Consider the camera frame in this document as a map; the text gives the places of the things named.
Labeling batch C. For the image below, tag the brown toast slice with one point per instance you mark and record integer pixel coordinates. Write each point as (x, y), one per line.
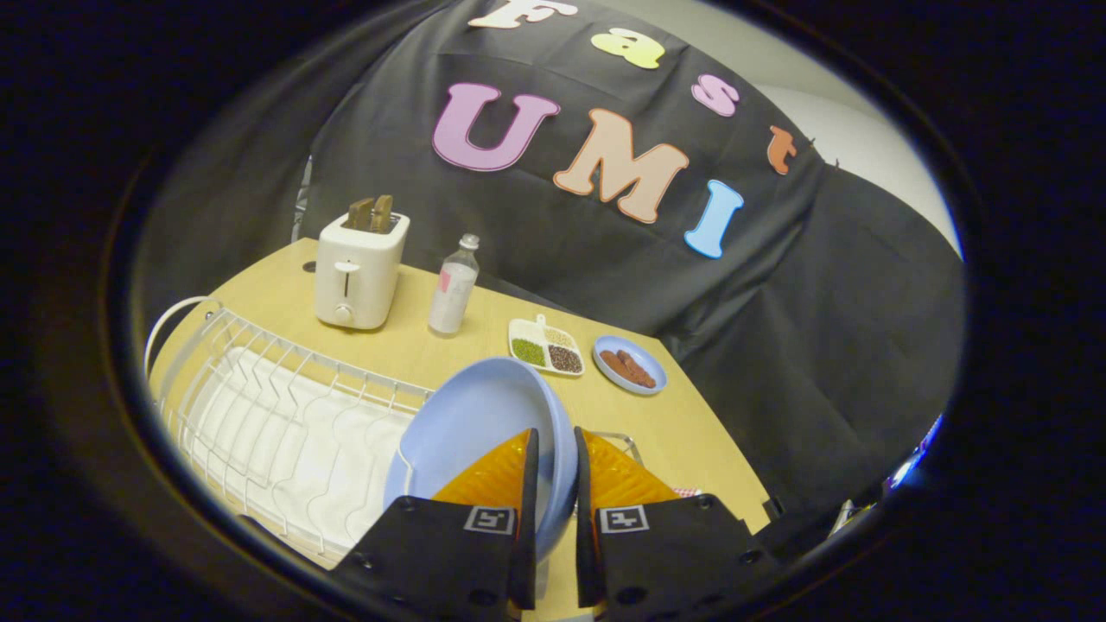
(361, 213)
(382, 213)

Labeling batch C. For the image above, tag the black backdrop cloth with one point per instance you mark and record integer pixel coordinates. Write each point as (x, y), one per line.
(605, 259)

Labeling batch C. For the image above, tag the light blue plate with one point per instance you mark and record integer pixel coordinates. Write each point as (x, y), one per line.
(484, 415)

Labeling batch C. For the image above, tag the white divided tray with beans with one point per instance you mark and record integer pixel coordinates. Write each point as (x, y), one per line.
(546, 347)

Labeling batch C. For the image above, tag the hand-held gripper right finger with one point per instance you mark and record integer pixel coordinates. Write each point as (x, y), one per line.
(582, 484)

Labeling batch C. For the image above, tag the white toaster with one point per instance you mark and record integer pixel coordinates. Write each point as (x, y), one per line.
(356, 276)

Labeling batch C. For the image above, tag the brown sausage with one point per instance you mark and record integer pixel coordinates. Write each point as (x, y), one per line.
(637, 368)
(619, 365)

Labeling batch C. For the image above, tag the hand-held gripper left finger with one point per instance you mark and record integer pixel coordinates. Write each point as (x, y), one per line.
(529, 484)

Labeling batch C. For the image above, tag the clear plastic bottle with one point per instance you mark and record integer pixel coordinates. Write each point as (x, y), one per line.
(454, 289)

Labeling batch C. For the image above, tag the small blue plate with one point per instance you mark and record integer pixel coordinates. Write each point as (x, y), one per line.
(644, 367)

